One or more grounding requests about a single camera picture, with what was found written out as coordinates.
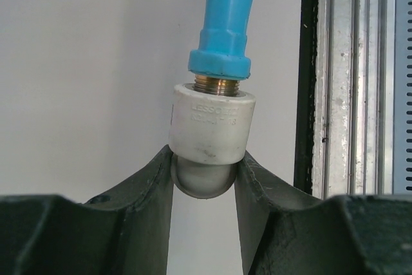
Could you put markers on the white pipe elbow fitting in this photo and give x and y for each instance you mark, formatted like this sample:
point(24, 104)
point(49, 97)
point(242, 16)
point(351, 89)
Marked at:
point(208, 137)

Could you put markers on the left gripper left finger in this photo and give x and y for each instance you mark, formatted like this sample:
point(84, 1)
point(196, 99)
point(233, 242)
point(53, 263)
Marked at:
point(124, 230)

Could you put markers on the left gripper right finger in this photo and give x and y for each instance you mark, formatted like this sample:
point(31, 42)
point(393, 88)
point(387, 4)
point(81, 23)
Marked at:
point(283, 230)

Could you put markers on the blue slotted cable duct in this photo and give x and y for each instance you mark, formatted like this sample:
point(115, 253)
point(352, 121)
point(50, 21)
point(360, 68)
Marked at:
point(402, 99)

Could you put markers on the blue water faucet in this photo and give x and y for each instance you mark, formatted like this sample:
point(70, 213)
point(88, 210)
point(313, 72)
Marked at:
point(219, 63)

